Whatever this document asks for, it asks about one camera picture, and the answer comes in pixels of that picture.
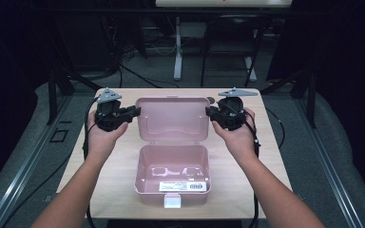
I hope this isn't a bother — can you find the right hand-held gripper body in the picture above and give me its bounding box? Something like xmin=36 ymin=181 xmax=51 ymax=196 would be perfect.
xmin=218 ymin=87 xmax=259 ymax=132

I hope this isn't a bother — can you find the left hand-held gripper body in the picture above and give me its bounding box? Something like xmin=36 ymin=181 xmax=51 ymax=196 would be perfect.
xmin=94 ymin=87 xmax=128 ymax=133

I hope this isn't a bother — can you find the pink storage box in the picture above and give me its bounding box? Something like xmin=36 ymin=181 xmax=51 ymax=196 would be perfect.
xmin=134 ymin=95 xmax=213 ymax=209

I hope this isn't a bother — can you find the person's left hand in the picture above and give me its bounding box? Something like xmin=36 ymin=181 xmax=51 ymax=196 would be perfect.
xmin=86 ymin=109 xmax=129 ymax=161

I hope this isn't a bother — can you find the person's right hand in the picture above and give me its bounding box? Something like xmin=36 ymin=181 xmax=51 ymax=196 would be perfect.
xmin=212 ymin=107 xmax=260 ymax=165

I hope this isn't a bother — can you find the short white desk leg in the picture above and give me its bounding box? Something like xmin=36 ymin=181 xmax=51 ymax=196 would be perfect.
xmin=243 ymin=56 xmax=258 ymax=83

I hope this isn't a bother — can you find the long white desk leg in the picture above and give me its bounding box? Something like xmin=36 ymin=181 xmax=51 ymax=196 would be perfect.
xmin=173 ymin=16 xmax=184 ymax=82

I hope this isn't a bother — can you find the white desk top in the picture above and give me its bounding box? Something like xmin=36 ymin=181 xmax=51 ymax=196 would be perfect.
xmin=155 ymin=0 xmax=294 ymax=8

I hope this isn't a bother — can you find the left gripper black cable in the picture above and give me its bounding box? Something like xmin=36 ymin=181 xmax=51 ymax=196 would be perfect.
xmin=82 ymin=97 xmax=100 ymax=228

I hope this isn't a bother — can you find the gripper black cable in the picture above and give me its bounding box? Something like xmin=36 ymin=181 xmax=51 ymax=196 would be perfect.
xmin=244 ymin=109 xmax=261 ymax=228
xmin=82 ymin=97 xmax=100 ymax=228

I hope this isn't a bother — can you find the thick black floor cable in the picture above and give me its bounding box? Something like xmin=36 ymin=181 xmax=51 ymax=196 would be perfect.
xmin=118 ymin=62 xmax=181 ymax=89

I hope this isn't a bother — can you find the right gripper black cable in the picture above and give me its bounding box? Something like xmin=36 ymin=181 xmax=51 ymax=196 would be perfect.
xmin=244 ymin=109 xmax=261 ymax=228

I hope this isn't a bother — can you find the thin black floor cable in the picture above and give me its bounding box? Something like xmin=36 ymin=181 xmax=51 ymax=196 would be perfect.
xmin=264 ymin=106 xmax=286 ymax=150
xmin=2 ymin=152 xmax=74 ymax=228

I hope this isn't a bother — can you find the black metal frame strut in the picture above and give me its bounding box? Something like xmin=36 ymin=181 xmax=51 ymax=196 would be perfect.
xmin=46 ymin=61 xmax=103 ymax=126
xmin=259 ymin=67 xmax=317 ymax=129

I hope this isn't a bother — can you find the white floor cable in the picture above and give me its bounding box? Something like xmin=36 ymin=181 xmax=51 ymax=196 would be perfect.
xmin=147 ymin=40 xmax=177 ymax=58

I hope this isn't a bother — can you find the black metal chair frame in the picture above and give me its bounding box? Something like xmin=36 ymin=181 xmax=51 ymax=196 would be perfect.
xmin=200 ymin=12 xmax=264 ymax=88

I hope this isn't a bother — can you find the aluminium floor rail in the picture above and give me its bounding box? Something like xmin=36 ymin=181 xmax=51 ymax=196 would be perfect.
xmin=0 ymin=94 xmax=74 ymax=228
xmin=293 ymin=98 xmax=365 ymax=228

